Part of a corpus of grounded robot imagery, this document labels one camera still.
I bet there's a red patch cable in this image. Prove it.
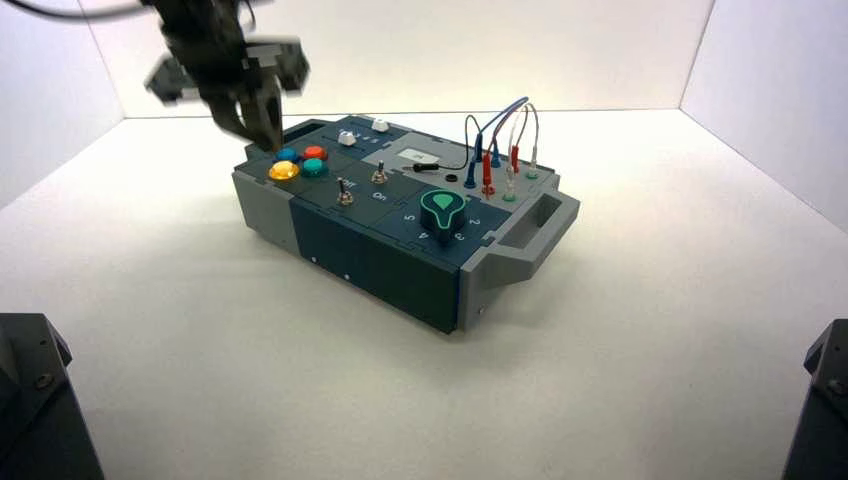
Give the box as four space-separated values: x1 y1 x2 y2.
480 105 531 200

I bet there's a teal and grey control box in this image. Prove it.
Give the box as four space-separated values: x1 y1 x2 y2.
231 115 582 335

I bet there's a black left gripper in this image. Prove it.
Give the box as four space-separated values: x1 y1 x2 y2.
144 0 311 154

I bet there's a blue patch cable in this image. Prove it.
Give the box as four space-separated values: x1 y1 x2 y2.
464 96 531 190

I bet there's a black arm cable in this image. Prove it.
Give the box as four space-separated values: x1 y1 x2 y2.
0 0 162 22

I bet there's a black patch cable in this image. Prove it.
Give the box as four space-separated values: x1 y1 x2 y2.
400 114 485 175

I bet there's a white patch cable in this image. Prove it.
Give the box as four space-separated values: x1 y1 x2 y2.
503 102 541 195

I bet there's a green and black rotary knob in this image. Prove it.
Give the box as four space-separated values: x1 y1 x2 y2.
419 189 468 247

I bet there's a small white display screen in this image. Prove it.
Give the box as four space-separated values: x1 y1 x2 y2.
397 146 443 166

